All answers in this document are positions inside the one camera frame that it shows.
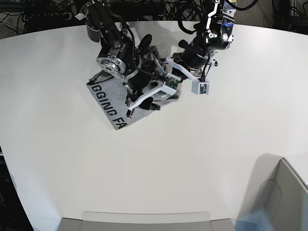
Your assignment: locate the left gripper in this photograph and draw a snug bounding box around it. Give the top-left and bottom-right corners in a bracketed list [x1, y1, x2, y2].
[166, 47, 218, 82]

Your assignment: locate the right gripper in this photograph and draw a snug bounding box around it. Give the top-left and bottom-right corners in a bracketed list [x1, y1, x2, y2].
[126, 73, 180, 118]

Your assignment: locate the grey T-shirt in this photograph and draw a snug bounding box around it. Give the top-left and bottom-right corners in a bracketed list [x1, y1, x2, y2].
[86, 45, 183, 131]

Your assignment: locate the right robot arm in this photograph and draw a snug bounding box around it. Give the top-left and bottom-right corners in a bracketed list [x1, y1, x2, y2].
[79, 0, 181, 117]

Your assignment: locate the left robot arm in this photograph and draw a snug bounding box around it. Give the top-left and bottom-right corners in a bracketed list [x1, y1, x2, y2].
[167, 0, 236, 82]

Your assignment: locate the grey bin at right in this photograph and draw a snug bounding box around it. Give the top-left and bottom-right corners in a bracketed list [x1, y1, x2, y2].
[249, 158, 308, 231]

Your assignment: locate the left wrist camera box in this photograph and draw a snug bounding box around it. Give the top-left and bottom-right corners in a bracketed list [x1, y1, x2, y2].
[192, 81, 210, 95]

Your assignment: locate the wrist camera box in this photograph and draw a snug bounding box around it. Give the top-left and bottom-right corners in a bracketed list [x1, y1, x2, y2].
[192, 81, 210, 95]
[165, 73, 181, 90]

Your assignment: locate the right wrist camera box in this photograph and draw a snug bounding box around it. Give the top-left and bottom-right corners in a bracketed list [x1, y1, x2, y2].
[165, 73, 181, 90]

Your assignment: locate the coiled black cable bundle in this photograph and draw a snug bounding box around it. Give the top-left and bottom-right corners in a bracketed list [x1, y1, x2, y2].
[163, 0, 207, 22]

